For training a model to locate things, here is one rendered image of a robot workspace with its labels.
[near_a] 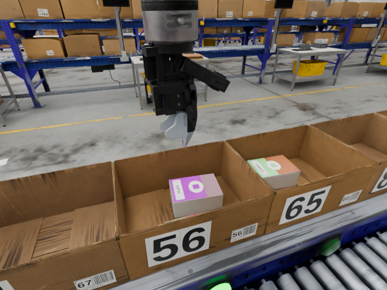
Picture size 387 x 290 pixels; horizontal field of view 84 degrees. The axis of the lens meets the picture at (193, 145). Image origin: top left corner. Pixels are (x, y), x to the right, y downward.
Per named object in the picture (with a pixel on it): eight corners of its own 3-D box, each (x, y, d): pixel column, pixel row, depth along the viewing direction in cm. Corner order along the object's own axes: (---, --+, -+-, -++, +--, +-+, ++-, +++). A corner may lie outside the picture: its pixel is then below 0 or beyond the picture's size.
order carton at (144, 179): (128, 282, 53) (116, 238, 44) (121, 199, 76) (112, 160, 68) (264, 235, 64) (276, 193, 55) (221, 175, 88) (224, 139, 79)
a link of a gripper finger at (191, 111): (181, 126, 46) (178, 86, 41) (188, 124, 47) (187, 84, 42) (189, 136, 42) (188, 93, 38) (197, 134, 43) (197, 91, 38)
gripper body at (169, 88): (147, 106, 45) (138, 42, 38) (185, 99, 47) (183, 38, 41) (156, 120, 39) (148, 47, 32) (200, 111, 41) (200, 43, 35)
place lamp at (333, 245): (321, 259, 68) (328, 246, 65) (318, 256, 69) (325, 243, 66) (337, 252, 70) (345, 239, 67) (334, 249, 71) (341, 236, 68)
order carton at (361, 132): (359, 202, 75) (381, 163, 66) (298, 157, 99) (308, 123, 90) (429, 178, 86) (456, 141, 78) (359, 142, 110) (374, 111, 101)
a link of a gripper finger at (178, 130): (164, 150, 47) (160, 110, 42) (189, 144, 49) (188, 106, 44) (169, 157, 45) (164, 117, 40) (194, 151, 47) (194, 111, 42)
